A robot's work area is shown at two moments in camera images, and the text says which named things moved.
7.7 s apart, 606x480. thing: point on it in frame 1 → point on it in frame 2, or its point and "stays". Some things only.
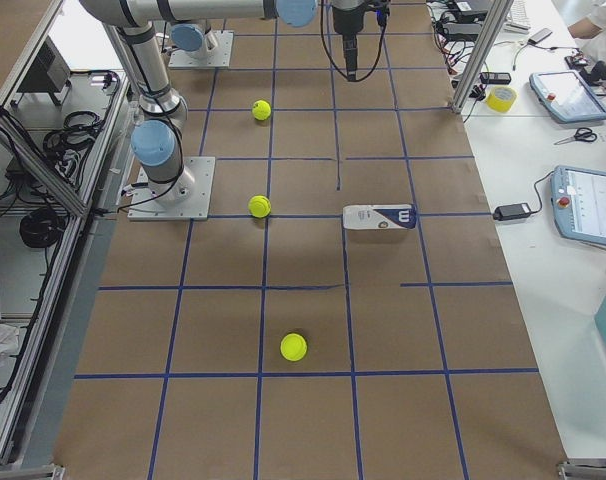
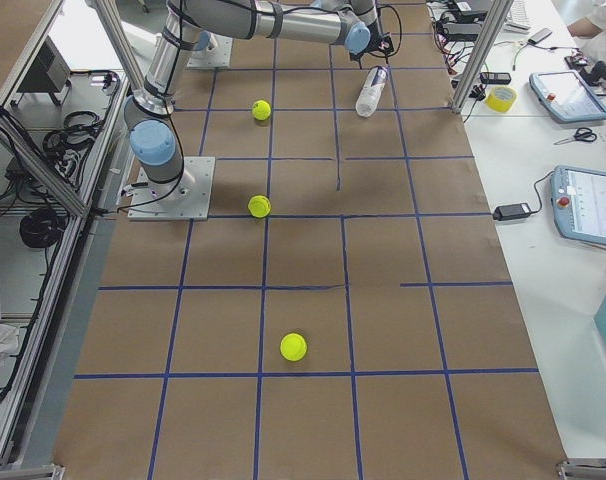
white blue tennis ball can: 379,216 → 371,91
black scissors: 581,134 stays
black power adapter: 521,210 stays
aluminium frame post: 495,22 stays
